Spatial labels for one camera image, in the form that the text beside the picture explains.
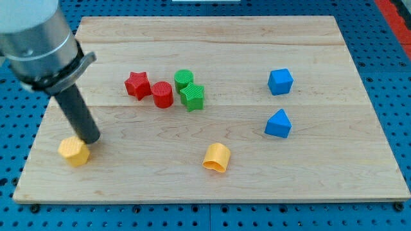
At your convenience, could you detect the yellow hexagon block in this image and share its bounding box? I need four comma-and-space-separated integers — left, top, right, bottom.
58, 136, 90, 167

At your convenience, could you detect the light wooden board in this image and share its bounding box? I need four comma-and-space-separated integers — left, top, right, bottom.
13, 16, 410, 204

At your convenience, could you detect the green star block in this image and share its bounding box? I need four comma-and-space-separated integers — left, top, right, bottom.
180, 82, 204, 112

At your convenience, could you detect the green cylinder block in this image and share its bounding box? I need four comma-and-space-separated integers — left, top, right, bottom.
174, 69, 194, 94

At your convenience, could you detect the red cylinder block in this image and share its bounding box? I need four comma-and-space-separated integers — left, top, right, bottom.
152, 81, 173, 108

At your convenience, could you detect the red star block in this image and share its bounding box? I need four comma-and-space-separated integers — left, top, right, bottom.
124, 72, 152, 101

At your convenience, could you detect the blue triangle block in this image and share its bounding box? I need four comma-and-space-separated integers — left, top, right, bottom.
265, 109, 292, 138

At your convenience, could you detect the blue cube block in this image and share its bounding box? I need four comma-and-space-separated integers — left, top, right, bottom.
268, 69, 293, 96

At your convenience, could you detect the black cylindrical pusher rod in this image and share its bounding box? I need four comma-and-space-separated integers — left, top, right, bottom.
55, 84, 100, 144

